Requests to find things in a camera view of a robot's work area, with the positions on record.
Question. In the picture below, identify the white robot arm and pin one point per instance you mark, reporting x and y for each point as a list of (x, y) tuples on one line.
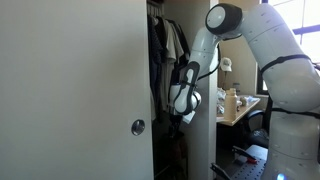
[(286, 93)]

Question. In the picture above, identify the white hanging t-shirt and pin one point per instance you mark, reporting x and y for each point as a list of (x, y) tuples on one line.
[(171, 50)]

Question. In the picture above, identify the white baseball cap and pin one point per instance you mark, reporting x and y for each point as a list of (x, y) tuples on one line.
[(226, 64)]

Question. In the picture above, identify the black table clamp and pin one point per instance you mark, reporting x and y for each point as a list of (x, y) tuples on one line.
[(220, 170)]

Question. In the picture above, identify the dark navy hanging shirt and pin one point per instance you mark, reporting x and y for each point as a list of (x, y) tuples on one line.
[(155, 66)]

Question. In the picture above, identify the black office chair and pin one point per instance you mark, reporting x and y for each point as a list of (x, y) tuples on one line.
[(255, 128)]

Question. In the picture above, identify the wooden desk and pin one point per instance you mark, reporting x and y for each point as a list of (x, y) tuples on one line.
[(238, 116)]

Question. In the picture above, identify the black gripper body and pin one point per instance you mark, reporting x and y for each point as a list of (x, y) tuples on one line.
[(176, 120)]

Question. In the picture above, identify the round metal door pull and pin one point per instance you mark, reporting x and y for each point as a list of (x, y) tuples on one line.
[(138, 127)]

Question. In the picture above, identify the white sliding closet door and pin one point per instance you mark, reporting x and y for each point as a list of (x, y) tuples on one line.
[(66, 83)]

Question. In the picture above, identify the crumpled white bag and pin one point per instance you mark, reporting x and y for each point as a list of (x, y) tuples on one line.
[(221, 100)]

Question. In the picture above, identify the large beige water bottle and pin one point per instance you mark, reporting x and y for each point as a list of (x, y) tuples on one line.
[(230, 106)]

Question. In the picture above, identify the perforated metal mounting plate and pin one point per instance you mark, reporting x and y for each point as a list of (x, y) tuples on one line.
[(253, 168)]

